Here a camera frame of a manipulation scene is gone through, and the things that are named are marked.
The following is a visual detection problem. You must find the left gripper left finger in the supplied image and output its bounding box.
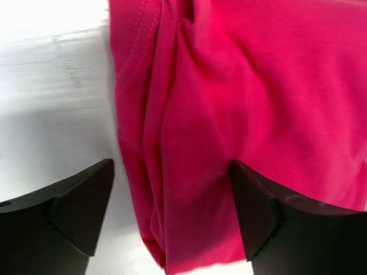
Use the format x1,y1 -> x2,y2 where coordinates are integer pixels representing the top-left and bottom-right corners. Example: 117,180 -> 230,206
1,159 -> 114,275

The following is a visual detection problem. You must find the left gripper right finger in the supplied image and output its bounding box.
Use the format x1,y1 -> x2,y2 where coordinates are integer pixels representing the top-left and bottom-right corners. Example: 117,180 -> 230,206
229,160 -> 366,275

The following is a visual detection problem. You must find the magenta red t shirt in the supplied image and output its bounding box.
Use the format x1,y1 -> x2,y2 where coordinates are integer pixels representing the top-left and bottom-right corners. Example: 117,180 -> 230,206
110,1 -> 366,274

